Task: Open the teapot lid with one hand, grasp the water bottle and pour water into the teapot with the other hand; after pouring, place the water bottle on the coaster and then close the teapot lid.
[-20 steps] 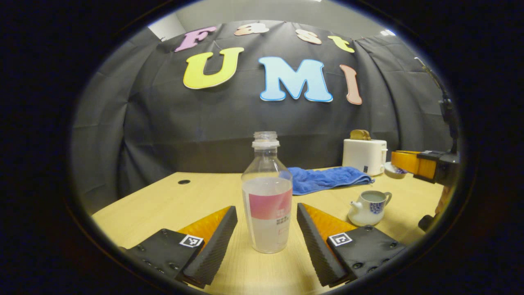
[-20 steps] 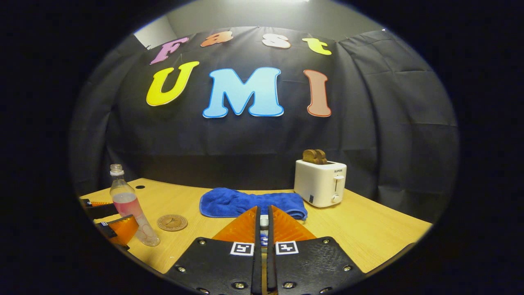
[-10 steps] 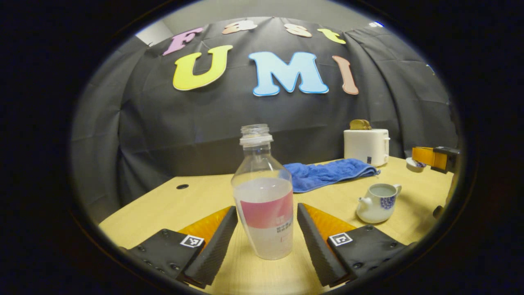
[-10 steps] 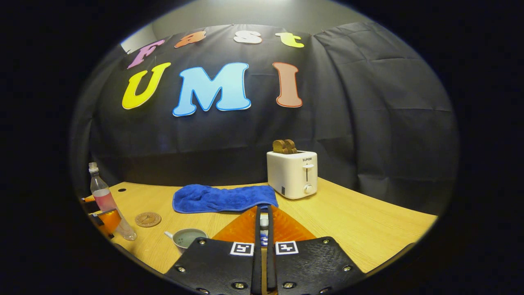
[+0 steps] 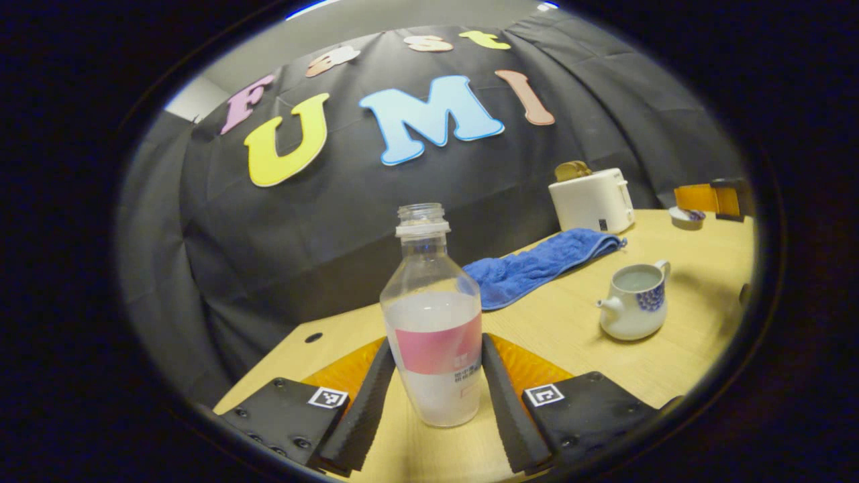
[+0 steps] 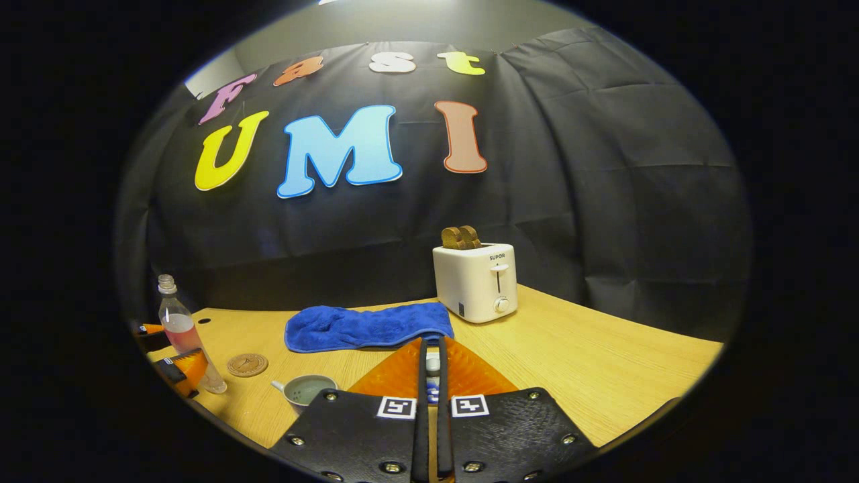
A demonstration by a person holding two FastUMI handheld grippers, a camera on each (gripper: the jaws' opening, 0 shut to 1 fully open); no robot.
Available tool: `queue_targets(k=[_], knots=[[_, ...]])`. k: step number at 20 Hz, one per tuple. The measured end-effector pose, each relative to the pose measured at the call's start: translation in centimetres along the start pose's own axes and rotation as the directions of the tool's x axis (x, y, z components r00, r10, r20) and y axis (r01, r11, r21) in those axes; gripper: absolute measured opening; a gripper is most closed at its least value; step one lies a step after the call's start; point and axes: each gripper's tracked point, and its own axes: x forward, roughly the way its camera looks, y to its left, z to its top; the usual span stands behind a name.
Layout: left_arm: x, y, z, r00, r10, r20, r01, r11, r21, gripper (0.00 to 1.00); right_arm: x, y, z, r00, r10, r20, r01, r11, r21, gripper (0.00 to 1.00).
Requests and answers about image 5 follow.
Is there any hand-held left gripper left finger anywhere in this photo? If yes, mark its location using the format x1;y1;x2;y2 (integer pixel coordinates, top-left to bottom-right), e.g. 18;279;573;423
213;335;397;478

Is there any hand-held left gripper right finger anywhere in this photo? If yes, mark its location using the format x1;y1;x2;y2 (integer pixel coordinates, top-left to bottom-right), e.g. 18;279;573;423
481;332;672;476

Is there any white teacup lid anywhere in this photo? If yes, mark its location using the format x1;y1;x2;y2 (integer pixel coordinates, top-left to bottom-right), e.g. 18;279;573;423
668;205;707;231

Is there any clear water bottle pink label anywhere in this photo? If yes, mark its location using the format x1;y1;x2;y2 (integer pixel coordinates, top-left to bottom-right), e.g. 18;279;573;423
379;203;484;428

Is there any white teacup blue flower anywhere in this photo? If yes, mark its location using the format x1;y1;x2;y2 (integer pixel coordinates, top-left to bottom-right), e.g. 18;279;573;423
597;260;672;341

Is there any white toaster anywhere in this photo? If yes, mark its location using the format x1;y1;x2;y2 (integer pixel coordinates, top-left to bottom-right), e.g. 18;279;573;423
548;168;636;234

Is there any blue towel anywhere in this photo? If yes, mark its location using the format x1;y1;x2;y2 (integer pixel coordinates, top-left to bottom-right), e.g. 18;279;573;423
462;228;628;312

